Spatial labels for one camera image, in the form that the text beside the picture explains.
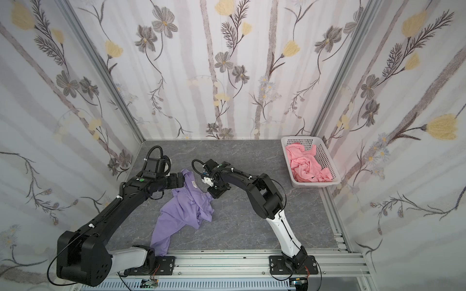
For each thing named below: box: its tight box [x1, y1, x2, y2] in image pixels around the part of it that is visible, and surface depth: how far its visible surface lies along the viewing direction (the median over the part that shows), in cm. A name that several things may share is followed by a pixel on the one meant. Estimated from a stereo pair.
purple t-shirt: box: [150, 168, 215, 257], surface depth 87 cm
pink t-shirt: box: [285, 142, 334, 184], surface depth 100 cm
